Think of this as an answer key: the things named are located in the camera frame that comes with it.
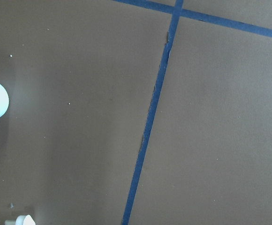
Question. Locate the white power plug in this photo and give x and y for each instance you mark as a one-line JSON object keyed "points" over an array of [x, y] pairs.
{"points": [[21, 220]]}

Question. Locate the blue tape grid lines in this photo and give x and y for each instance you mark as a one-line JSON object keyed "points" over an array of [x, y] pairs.
{"points": [[177, 11]]}

